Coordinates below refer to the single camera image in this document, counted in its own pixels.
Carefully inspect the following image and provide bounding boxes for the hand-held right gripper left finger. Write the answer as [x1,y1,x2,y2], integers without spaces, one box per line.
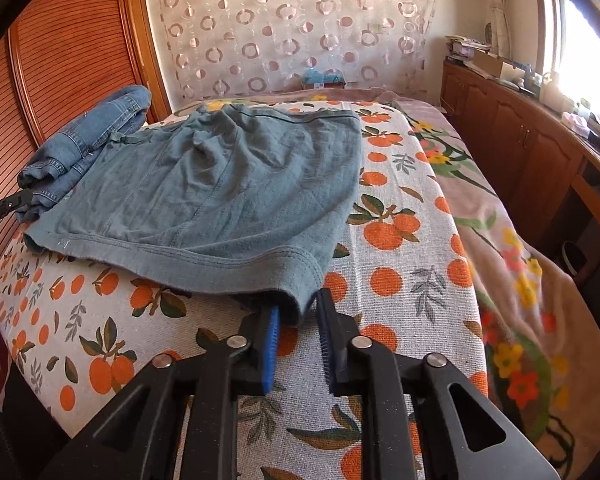
[55,305,281,480]

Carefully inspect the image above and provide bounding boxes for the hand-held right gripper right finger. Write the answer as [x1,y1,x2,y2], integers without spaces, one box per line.
[316,287,561,480]

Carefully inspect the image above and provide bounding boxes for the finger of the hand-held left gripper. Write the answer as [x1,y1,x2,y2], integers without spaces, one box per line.
[0,187,35,222]

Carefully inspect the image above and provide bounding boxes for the teal short pants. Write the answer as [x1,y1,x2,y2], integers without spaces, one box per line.
[22,108,363,328]

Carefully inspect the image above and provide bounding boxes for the blue denim jeans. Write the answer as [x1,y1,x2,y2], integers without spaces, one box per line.
[17,85,153,223]

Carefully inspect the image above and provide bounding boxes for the orange fruit print blanket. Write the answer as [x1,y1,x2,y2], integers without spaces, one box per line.
[0,99,491,480]

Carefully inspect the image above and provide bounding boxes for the wooden slatted wardrobe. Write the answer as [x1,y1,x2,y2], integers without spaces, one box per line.
[0,0,173,281]

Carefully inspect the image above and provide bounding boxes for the pink floral blanket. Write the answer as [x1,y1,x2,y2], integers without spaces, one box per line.
[172,87,581,461]

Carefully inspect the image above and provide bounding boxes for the dark waste bin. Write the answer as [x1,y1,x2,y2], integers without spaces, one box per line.
[561,240,588,281]

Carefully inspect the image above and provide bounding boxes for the blue tissue pack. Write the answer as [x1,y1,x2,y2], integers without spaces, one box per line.
[300,67,346,91]

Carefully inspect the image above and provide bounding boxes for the wooden side cabinet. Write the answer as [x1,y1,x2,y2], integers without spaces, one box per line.
[440,57,600,281]

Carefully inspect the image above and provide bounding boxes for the sheer circle pattern curtain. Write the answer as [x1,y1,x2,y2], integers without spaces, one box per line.
[150,0,438,103]

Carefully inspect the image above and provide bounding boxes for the cardboard box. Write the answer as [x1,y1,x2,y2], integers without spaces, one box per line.
[472,52,516,81]

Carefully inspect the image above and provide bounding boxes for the stack of papers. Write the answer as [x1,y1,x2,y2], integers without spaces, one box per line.
[445,35,491,61]

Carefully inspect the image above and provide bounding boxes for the floral lace curtain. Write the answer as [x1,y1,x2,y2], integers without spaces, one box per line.
[480,0,511,51]

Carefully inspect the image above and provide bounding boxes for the window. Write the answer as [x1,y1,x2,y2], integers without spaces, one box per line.
[535,0,600,106]

